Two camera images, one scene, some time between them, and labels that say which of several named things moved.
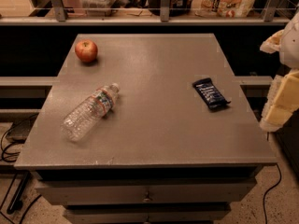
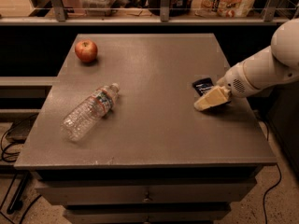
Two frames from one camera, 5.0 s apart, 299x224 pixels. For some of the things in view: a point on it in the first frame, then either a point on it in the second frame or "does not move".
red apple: [86, 49] does not move
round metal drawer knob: [146, 200] does not move
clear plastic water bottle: [82, 116] does not move
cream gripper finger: [282, 100] to [218, 96]
